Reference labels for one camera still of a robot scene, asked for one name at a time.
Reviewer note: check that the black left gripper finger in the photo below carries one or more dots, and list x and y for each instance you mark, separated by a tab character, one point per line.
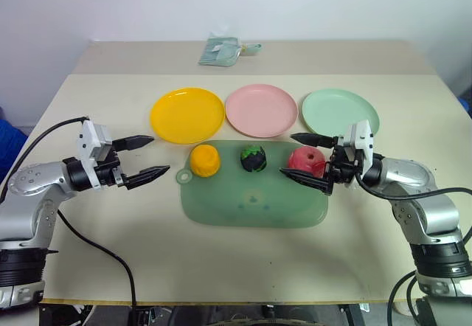
134	142
145	176

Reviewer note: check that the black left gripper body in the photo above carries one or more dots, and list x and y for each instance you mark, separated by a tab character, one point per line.
108	171

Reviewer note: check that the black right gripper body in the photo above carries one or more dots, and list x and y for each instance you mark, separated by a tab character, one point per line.
343	163

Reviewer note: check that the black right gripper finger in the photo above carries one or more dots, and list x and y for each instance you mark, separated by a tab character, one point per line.
317	139
309	180

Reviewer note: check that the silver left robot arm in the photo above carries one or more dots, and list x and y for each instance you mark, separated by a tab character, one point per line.
33	178

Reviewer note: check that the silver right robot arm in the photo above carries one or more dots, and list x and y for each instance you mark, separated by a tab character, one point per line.
413	175

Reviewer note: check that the light green plastic plate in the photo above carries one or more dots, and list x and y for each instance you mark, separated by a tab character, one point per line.
339	110

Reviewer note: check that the yellow plastic plate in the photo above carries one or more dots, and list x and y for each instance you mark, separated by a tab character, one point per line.
188	116

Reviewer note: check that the green and black toy fruit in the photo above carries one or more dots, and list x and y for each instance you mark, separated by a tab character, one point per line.
253	159

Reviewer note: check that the yellow toy fruit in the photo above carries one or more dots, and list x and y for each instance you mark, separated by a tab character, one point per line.
205	161

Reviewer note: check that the pink plastic plate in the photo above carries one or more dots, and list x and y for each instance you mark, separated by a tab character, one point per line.
262	110

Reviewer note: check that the red toy apple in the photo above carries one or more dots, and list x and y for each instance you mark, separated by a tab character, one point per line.
304	160

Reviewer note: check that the translucent green cutting board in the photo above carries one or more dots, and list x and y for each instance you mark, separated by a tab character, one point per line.
254	208

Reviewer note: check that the blue fabric object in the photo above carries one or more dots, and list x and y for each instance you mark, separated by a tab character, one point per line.
11	145

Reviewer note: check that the small teal scoop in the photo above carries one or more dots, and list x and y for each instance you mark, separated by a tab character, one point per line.
252	48

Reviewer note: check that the teal packaged cloth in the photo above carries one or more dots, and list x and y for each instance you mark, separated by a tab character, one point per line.
219	51

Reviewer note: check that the small blue object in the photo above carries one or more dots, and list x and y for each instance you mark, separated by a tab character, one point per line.
466	104

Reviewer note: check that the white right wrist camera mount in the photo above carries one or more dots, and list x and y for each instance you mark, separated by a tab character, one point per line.
363	134

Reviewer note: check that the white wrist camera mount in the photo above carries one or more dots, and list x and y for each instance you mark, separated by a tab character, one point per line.
363	134
88	138

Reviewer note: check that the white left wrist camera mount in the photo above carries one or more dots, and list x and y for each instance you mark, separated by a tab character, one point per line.
88	138

